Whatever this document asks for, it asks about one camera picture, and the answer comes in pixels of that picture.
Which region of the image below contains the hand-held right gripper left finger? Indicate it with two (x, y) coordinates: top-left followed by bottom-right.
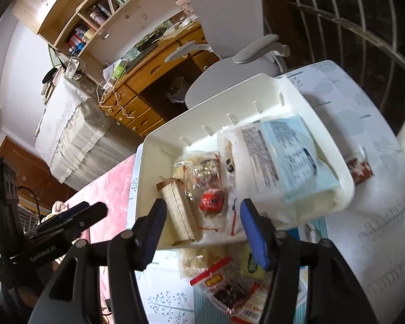
(29, 198), (167, 324)

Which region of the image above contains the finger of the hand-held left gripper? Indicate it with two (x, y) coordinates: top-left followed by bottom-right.
(37, 201), (90, 226)
(23, 202), (109, 244)

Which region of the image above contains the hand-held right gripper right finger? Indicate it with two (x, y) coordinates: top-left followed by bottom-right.
(239, 198), (380, 324)

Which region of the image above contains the white red-striped snack packet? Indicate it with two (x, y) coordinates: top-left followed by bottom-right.
(222, 192), (251, 237)

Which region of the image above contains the red round snack packet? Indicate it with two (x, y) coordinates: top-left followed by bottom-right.
(198, 189), (227, 216)

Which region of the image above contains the white plastic storage bin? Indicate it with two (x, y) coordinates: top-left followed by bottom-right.
(135, 72), (356, 251)

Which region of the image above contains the clear nut snack packet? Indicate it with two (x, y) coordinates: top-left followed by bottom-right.
(173, 151), (224, 191)

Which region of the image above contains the pale blue white snack packet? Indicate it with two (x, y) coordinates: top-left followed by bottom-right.
(219, 115), (345, 226)

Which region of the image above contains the green beige snack packet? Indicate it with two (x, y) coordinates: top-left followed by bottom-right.
(239, 243), (268, 279)

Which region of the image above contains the pink quilt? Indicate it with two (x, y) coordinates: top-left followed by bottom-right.
(66, 153), (140, 324)

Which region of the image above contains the wooden door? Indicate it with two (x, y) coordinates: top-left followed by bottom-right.
(0, 135), (75, 211)

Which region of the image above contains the pale puffed snack packet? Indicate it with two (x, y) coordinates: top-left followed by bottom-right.
(176, 246), (231, 281)

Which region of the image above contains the red label snack packet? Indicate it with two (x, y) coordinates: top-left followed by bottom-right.
(189, 256), (257, 314)

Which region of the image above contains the orange white snack packet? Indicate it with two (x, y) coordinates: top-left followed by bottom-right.
(232, 282), (275, 324)

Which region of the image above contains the lace covered cabinet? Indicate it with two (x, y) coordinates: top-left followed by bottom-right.
(35, 74), (143, 191)

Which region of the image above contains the tree print tablecloth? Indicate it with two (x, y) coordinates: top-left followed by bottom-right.
(99, 60), (405, 324)

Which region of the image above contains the brown snack packet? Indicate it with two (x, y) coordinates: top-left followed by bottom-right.
(343, 145), (375, 186)

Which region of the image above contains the stack of books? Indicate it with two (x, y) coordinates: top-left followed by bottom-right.
(40, 71), (63, 106)

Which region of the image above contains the black round object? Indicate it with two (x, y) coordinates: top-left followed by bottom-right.
(42, 67), (59, 85)

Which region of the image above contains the wooden desk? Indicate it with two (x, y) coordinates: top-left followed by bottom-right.
(97, 23), (223, 139)

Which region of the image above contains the plastic bag under desk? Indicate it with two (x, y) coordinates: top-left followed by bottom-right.
(165, 76), (190, 103)

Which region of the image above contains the floral fabric bag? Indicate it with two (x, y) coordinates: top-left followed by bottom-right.
(65, 57), (86, 81)

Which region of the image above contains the green tissue pack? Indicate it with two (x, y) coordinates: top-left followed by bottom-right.
(109, 60), (130, 79)

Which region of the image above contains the black keyboard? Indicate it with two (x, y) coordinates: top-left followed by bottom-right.
(126, 40), (171, 71)

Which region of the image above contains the row of books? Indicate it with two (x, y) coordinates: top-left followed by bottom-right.
(67, 0), (163, 56)

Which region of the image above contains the wooden bookshelf hutch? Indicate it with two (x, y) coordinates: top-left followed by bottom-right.
(13, 0), (198, 76)

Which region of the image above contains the metal window grille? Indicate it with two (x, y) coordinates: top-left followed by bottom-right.
(283, 0), (405, 134)

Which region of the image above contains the grey office chair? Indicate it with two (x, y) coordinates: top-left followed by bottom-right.
(165, 0), (291, 109)

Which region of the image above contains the white charging cable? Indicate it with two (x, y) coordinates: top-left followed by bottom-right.
(96, 80), (137, 120)

